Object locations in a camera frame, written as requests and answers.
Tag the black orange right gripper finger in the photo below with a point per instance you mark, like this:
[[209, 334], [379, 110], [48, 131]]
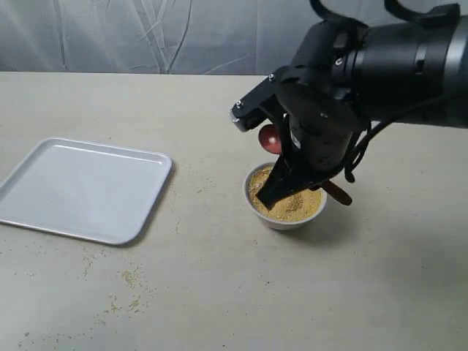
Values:
[[303, 162]]

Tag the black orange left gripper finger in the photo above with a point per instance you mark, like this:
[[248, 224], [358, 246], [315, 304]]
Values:
[[259, 104]]

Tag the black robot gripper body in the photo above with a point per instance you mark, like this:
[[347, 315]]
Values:
[[316, 84]]

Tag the dark brown wooden spoon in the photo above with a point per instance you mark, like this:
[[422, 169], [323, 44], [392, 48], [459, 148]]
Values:
[[270, 141]]

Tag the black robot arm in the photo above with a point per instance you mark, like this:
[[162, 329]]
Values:
[[413, 71]]

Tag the yellow-brown granular food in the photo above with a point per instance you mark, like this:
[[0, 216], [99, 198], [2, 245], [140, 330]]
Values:
[[294, 208]]

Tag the white ceramic bowl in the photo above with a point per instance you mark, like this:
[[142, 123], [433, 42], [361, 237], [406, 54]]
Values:
[[273, 224]]

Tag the white wrinkled backdrop curtain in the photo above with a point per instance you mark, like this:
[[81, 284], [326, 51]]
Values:
[[152, 37]]

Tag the white square plastic tray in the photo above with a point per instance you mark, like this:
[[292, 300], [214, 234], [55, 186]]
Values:
[[83, 190]]

